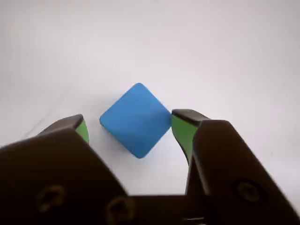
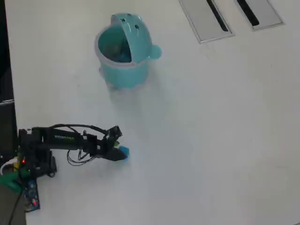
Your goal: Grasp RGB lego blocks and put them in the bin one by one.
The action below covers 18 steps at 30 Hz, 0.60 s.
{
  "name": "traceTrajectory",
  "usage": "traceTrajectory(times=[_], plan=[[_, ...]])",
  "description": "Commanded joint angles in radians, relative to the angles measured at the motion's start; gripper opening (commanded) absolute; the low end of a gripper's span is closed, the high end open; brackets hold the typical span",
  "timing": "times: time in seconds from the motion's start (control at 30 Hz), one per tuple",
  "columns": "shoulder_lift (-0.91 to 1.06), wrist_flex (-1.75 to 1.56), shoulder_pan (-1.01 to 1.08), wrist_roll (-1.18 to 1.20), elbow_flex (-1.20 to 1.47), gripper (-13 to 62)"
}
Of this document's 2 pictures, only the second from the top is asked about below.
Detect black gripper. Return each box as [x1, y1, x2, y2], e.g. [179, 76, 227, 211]
[97, 136, 128, 163]

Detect blue cube block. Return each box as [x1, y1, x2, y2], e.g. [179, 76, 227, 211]
[118, 145, 130, 160]

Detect teal animal-shaped bin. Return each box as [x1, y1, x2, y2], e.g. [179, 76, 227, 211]
[94, 13, 163, 91]

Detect blue circuit board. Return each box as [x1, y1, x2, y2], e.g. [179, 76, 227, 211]
[23, 179, 41, 212]

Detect yellow connector block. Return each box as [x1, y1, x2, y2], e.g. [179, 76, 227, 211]
[13, 155, 22, 172]

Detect black flat screen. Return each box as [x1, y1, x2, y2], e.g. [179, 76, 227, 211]
[0, 98, 19, 162]

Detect green table clamp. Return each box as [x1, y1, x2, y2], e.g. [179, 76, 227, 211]
[0, 170, 27, 193]

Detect small wrist camera board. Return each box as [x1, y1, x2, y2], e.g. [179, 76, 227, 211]
[106, 126, 123, 141]

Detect thin black wire loops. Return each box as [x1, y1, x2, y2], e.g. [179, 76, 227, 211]
[66, 149, 96, 166]

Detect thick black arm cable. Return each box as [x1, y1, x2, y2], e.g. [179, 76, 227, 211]
[50, 123, 110, 139]

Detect white cable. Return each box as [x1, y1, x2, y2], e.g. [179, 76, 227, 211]
[0, 158, 19, 176]

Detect black power cable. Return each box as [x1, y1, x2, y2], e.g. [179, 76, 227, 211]
[8, 187, 27, 225]

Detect silver desk cable cover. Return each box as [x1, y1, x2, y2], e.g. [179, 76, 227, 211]
[234, 0, 284, 32]
[178, 0, 235, 45]

